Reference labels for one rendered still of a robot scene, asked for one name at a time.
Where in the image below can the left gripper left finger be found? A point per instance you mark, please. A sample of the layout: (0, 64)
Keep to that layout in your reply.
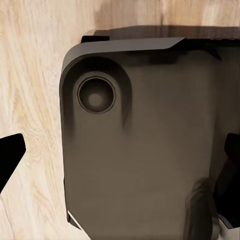
(12, 149)

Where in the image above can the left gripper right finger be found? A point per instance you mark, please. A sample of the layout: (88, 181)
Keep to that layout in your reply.
(232, 149)

